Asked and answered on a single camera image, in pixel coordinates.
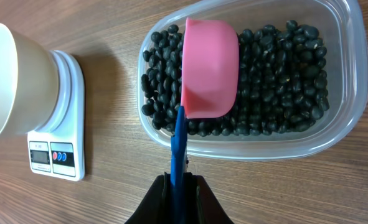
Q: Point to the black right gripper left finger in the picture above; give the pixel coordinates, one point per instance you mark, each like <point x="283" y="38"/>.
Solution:
<point x="155" y="206"/>

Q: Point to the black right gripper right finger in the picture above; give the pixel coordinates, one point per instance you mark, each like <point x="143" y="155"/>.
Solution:
<point x="201" y="205"/>

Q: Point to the pink scoop blue handle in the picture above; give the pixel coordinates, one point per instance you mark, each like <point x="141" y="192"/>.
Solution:
<point x="210" y="60"/>

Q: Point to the white digital kitchen scale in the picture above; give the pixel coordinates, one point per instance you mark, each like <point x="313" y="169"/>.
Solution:
<point x="57" y="148"/>

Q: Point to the white round bowl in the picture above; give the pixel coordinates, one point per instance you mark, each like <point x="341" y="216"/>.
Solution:
<point x="29" y="83"/>

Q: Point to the black beans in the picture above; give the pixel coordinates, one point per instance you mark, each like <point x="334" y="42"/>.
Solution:
<point x="282" y="83"/>

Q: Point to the clear plastic food container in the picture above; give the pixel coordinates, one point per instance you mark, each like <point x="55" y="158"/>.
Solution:
<point x="340" y="25"/>

